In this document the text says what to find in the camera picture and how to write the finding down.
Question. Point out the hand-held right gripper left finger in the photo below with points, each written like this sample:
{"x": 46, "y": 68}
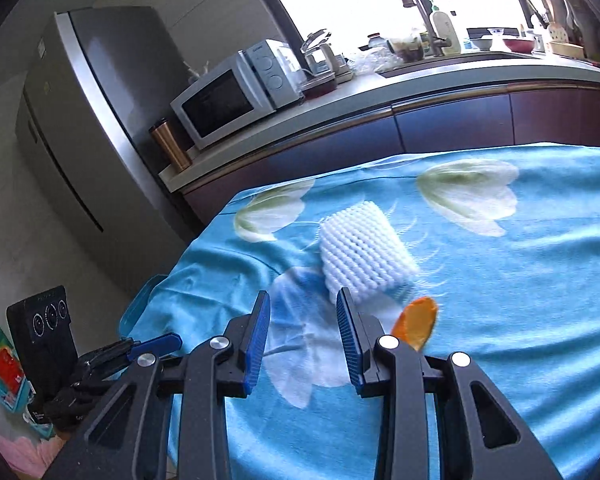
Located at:
{"x": 256, "y": 350}

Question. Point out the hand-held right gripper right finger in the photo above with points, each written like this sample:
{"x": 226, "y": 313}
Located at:
{"x": 351, "y": 350}

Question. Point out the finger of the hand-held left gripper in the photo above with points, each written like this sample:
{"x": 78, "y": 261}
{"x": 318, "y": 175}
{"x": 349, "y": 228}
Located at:
{"x": 157, "y": 344}
{"x": 115, "y": 347}

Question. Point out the blue plastic bin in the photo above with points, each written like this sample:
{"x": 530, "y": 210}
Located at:
{"x": 137, "y": 310}

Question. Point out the orange peel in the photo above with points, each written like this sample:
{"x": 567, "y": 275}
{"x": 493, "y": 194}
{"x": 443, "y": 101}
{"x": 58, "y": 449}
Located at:
{"x": 416, "y": 322}

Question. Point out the white foam fruit net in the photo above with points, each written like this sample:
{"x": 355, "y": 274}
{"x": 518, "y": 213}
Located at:
{"x": 365, "y": 250}

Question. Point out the person's left forearm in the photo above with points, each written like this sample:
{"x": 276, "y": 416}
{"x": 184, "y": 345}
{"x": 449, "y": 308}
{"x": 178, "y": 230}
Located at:
{"x": 30, "y": 455}

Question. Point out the turquoise plastic rack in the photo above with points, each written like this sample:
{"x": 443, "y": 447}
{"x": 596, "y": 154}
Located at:
{"x": 10, "y": 390}

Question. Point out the blue floral tablecloth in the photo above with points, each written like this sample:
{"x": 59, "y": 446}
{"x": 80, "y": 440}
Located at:
{"x": 505, "y": 300}

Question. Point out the copper thermos tumbler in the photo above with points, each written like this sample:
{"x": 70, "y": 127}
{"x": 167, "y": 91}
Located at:
{"x": 172, "y": 147}

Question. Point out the grey refrigerator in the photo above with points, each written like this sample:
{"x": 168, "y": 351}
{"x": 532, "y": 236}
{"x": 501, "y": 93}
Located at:
{"x": 80, "y": 125}

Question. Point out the white microwave oven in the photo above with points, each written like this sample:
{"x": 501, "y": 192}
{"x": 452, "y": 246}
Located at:
{"x": 215, "y": 105}

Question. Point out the brown base cabinets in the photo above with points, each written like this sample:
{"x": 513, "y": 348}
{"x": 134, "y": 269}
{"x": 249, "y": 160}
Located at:
{"x": 455, "y": 120}

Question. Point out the white kitchen countertop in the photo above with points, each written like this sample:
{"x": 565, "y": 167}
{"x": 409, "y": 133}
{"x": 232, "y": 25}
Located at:
{"x": 380, "y": 90}

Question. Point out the dark red food container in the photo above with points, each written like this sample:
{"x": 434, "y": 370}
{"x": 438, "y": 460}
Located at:
{"x": 320, "y": 85}

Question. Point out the small white ornament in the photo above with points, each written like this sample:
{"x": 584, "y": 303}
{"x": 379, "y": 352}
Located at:
{"x": 197, "y": 72}

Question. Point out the clear plastic bags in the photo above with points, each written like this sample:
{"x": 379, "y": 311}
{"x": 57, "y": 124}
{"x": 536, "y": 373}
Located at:
{"x": 377, "y": 60}

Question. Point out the glass electric kettle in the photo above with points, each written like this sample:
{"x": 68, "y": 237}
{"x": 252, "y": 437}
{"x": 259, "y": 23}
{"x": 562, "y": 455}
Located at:
{"x": 325, "y": 57}

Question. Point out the clear cup with dark contents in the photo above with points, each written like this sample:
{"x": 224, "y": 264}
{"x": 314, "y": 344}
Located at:
{"x": 407, "y": 49}

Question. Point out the white dish soap bottle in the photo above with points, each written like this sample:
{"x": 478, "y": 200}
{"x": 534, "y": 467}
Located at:
{"x": 446, "y": 32}

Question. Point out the steel kitchen faucet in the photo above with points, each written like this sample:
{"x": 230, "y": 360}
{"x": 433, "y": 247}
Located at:
{"x": 420, "y": 10}

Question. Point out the red bowl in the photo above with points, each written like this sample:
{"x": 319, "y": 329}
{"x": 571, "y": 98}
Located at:
{"x": 521, "y": 45}

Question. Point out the cream tray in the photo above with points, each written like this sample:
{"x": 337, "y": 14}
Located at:
{"x": 569, "y": 48}

